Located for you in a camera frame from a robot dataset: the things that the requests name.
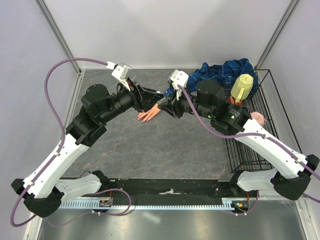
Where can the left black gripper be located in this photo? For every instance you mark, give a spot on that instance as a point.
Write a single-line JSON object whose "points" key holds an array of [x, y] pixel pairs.
{"points": [[137, 93]]}

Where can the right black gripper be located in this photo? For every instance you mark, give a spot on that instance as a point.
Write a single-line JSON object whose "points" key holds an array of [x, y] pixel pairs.
{"points": [[173, 107]]}

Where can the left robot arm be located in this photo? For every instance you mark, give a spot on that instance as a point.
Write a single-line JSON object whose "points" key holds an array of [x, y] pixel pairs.
{"points": [[42, 191]]}

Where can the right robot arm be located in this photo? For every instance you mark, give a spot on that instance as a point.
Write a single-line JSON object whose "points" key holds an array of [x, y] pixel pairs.
{"points": [[227, 121]]}

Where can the mannequin hand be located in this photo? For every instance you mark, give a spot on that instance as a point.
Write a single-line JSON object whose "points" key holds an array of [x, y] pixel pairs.
{"points": [[148, 115]]}

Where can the orange cup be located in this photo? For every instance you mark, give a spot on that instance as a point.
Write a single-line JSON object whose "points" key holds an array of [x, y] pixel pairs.
{"points": [[232, 100]]}

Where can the blue plaid shirt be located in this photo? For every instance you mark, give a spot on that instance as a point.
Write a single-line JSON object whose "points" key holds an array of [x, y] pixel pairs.
{"points": [[224, 75]]}

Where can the yellow mug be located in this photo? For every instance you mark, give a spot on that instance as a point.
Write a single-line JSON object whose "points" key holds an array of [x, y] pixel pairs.
{"points": [[242, 87]]}

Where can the pink mug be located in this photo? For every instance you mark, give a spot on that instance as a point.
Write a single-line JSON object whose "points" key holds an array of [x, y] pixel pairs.
{"points": [[261, 120]]}

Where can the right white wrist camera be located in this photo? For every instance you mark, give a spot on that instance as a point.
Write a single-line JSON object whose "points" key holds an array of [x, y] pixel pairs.
{"points": [[176, 79]]}

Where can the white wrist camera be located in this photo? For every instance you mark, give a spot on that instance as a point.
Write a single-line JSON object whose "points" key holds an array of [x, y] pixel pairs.
{"points": [[120, 73], [176, 79]]}

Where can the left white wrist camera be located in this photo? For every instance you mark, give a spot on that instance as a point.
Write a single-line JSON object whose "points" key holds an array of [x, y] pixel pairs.
{"points": [[120, 73]]}

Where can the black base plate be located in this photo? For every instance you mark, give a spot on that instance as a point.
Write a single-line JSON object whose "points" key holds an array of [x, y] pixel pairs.
{"points": [[177, 190]]}

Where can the black wire rack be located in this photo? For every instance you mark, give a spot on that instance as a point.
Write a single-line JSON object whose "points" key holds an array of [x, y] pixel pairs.
{"points": [[264, 150]]}

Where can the light blue cable duct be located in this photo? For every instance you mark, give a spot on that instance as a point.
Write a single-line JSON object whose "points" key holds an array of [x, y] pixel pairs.
{"points": [[100, 204]]}

